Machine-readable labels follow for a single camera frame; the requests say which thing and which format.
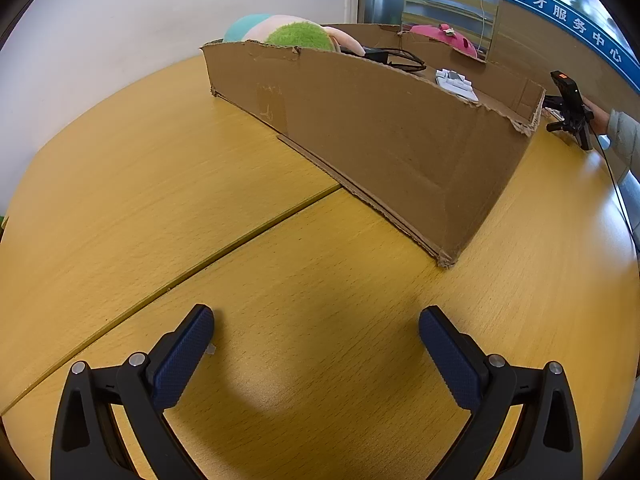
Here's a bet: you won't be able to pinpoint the white folding phone stand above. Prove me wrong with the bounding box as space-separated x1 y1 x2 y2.
434 68 477 100

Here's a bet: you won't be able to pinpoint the teal and pink plush toy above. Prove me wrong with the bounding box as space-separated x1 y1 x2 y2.
222 14 367 57

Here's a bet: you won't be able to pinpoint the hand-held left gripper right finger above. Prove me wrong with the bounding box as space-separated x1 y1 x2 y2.
419 306 583 480

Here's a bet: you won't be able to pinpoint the person's right forearm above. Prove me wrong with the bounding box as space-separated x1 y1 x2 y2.
606 109 640 187

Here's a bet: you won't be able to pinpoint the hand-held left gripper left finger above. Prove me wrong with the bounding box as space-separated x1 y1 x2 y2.
50 304 216 480

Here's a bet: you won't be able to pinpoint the cardboard box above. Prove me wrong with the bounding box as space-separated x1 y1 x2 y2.
200 22 547 268

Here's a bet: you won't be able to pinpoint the wooden desk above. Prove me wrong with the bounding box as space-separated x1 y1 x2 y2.
0 52 640 480

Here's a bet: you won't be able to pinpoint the person's right hand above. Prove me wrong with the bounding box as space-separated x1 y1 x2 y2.
584 100 610 136

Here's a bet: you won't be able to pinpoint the black sunglasses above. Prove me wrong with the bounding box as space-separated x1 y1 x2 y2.
361 46 427 74

